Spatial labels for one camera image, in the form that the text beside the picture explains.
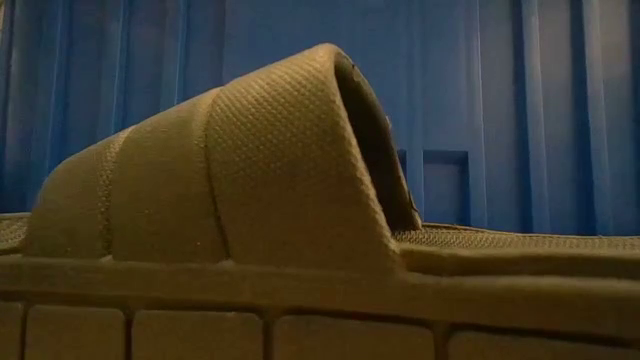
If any blue plastic bin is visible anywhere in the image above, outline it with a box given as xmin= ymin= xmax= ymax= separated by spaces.
xmin=0 ymin=0 xmax=640 ymax=237

